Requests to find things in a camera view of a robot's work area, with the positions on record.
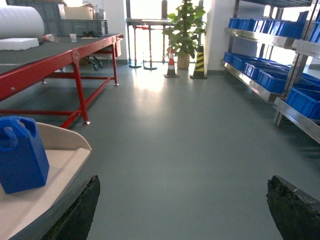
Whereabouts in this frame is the grey plastic crate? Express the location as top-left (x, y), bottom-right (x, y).
top-left (6, 0), bottom-right (108, 37)

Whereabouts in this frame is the beige plastic dustpan tray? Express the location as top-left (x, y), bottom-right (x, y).
top-left (0, 121), bottom-right (92, 240)

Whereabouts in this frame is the white foam block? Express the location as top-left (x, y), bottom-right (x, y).
top-left (0, 38), bottom-right (40, 51)

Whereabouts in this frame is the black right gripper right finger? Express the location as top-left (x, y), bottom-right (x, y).
top-left (266, 175), bottom-right (320, 240)

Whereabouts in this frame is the red frame conveyor table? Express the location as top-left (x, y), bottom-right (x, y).
top-left (0, 33), bottom-right (124, 128)

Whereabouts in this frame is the green potted plant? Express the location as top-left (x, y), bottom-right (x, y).
top-left (163, 0), bottom-right (206, 70)

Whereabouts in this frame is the yellow black striped bollard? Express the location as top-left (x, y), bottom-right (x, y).
top-left (189, 44), bottom-right (207, 80)

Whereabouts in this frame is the blue plastic block part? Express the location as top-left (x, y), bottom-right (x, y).
top-left (0, 116), bottom-right (50, 194)

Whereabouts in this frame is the steel shelf rack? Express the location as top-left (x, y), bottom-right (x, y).
top-left (220, 0), bottom-right (320, 142)

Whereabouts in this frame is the red white traffic cone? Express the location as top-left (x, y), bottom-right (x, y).
top-left (163, 48), bottom-right (179, 78)

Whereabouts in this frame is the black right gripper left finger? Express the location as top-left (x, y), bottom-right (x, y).
top-left (42, 175), bottom-right (101, 240)

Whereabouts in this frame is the white paper cup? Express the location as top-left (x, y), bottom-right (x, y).
top-left (69, 33), bottom-right (77, 43)

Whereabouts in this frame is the white bubble wrap roll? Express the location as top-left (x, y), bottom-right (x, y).
top-left (0, 5), bottom-right (45, 39)

